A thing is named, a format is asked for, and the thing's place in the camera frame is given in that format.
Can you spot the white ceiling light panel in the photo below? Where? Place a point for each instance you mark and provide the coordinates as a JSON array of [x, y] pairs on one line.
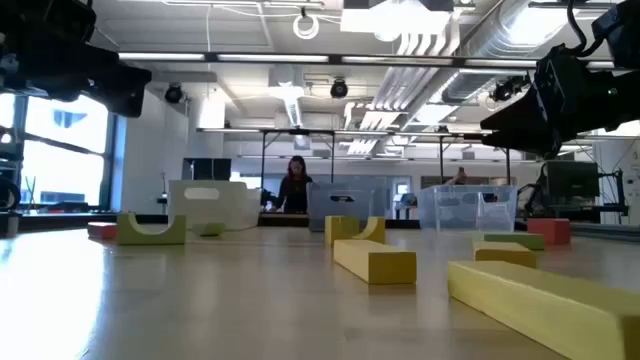
[[395, 20]]

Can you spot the blue-grey translucent plastic bin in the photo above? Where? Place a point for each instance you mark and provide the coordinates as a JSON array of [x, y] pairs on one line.
[[320, 210]]

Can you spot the green arch block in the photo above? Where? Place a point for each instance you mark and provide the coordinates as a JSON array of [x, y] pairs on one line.
[[126, 236]]

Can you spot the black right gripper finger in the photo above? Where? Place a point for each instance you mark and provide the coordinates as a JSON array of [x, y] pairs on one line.
[[535, 145], [520, 117]]

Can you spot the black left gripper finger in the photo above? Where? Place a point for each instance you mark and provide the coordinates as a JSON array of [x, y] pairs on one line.
[[125, 90]]

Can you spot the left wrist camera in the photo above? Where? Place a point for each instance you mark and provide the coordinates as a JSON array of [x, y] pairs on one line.
[[45, 20]]

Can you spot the white plastic bin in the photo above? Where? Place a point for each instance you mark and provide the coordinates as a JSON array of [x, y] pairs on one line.
[[215, 210]]

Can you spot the yellow small rectangular block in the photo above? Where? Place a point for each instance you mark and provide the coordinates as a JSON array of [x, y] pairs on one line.
[[505, 255]]

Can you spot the yellow arch block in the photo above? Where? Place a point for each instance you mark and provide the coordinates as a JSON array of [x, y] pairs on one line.
[[334, 231]]

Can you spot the yellow short rectangular block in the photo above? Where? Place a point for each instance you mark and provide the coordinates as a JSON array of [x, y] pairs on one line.
[[375, 265]]

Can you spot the long ceiling light strip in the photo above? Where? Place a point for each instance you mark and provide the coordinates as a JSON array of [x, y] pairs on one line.
[[160, 56], [272, 58], [500, 63]]

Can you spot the grey cylinder stand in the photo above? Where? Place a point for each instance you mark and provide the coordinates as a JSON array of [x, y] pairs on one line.
[[9, 225]]

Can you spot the green half-round block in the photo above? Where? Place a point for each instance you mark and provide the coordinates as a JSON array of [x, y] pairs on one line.
[[209, 229]]

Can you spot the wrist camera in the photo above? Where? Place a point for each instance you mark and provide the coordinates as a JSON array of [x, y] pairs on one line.
[[620, 30], [45, 20]]

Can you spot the black ceiling camera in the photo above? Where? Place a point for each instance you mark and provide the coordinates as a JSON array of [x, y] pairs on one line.
[[504, 91]]

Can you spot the brown background desk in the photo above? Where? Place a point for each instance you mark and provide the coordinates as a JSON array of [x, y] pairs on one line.
[[285, 219]]

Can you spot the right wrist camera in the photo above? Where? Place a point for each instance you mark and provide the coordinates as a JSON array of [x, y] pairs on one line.
[[620, 30]]

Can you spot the black background robot arm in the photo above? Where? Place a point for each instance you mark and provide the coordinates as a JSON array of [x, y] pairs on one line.
[[267, 199], [530, 200]]

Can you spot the person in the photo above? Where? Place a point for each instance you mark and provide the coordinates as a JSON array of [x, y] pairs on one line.
[[295, 192], [459, 176]]

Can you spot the large window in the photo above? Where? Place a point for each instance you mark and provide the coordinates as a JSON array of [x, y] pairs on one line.
[[65, 170]]

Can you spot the black equipment stand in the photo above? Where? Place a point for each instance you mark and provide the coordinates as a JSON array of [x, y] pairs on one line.
[[621, 195]]

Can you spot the yellow long rectangular block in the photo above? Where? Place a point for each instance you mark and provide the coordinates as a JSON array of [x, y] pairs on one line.
[[550, 310]]

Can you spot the black metal workstation frame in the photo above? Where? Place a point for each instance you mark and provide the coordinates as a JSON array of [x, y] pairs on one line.
[[263, 160], [441, 160]]

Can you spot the clear plastic bin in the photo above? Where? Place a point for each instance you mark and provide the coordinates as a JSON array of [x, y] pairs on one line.
[[467, 210]]

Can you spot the red cube block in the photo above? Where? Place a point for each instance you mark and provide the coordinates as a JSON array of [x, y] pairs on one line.
[[550, 231]]

